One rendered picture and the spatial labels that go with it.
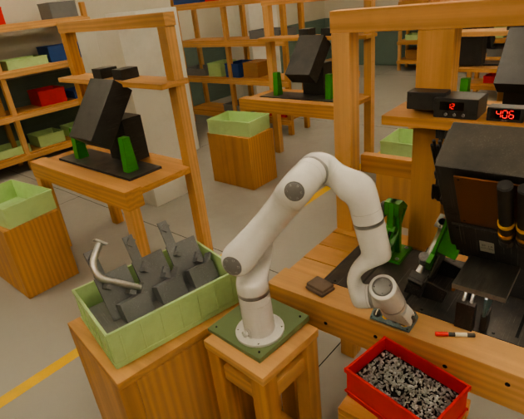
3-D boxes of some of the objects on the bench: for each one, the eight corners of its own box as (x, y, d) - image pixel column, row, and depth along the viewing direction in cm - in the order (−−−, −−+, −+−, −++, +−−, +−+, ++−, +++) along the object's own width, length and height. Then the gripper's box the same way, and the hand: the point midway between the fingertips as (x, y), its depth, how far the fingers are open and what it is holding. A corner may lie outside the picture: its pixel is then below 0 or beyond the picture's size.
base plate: (650, 395, 130) (652, 390, 129) (323, 283, 195) (322, 279, 194) (652, 314, 158) (654, 309, 157) (366, 240, 223) (366, 236, 222)
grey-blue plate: (484, 333, 155) (488, 300, 149) (477, 331, 157) (482, 298, 151) (491, 317, 162) (496, 286, 156) (485, 316, 163) (490, 284, 157)
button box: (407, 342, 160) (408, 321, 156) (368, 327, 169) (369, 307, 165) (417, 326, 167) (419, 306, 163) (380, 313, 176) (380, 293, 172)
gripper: (419, 300, 142) (428, 319, 156) (375, 287, 151) (388, 305, 165) (411, 322, 140) (421, 339, 154) (367, 307, 149) (380, 323, 163)
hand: (402, 319), depth 158 cm, fingers closed
